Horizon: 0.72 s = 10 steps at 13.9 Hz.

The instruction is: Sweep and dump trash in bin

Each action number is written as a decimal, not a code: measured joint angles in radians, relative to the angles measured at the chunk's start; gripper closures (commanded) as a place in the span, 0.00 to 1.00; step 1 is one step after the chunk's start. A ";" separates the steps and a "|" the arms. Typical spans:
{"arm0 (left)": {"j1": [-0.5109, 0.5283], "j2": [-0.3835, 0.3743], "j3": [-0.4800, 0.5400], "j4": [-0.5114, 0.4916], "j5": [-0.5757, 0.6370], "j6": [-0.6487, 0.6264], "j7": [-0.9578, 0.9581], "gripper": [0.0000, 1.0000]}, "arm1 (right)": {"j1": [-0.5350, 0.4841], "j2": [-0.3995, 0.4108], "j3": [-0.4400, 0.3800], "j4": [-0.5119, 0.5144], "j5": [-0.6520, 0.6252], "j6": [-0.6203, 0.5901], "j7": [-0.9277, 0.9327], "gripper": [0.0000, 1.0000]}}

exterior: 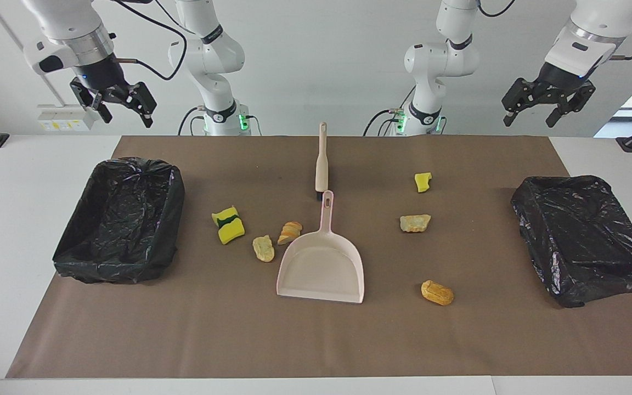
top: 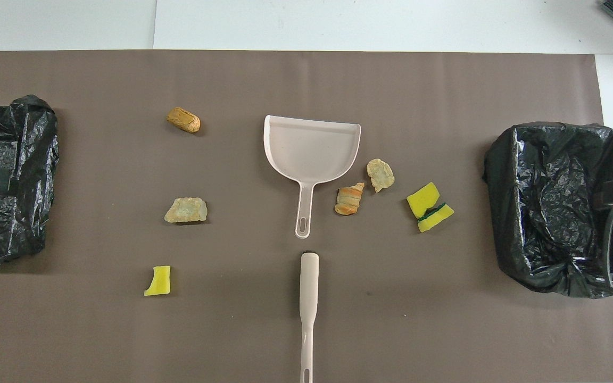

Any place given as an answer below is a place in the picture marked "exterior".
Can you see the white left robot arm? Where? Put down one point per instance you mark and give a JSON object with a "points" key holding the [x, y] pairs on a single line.
{"points": [[436, 60]]}

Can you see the brown table mat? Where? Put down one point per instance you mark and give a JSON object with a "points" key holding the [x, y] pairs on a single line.
{"points": [[316, 340]]}

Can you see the brown toy bread loaf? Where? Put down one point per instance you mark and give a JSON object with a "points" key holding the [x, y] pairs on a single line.
{"points": [[436, 293]]}

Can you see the black bag-lined bin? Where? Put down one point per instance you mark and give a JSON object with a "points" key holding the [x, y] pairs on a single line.
{"points": [[585, 241], [118, 219]]}

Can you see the pale yellow toy chip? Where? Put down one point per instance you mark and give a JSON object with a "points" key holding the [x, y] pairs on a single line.
{"points": [[264, 249]]}

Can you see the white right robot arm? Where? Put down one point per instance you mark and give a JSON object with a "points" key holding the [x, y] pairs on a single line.
{"points": [[212, 55]]}

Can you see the white wall socket box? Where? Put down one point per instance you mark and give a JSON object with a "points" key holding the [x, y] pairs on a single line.
{"points": [[66, 118]]}

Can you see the yellow green twisted sponge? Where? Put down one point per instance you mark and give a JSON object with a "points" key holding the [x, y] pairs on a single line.
{"points": [[231, 233]]}

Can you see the greenish toy croissant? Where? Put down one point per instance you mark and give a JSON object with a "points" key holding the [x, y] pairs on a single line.
{"points": [[415, 223]]}

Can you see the orange striped toy croissant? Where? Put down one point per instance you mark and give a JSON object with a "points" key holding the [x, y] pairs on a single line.
{"points": [[289, 233]]}

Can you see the white wall conduit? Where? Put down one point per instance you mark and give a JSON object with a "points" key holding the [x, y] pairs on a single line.
{"points": [[4, 23]]}

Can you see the small yellow sponge piece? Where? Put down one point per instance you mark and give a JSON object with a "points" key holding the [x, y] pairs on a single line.
{"points": [[422, 182]]}

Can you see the pink plastic dustpan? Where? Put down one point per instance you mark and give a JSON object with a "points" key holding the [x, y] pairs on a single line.
{"points": [[321, 269]]}

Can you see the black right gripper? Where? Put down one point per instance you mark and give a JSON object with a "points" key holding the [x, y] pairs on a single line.
{"points": [[99, 74]]}

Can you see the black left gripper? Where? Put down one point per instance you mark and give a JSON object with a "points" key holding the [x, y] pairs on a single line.
{"points": [[563, 79]]}

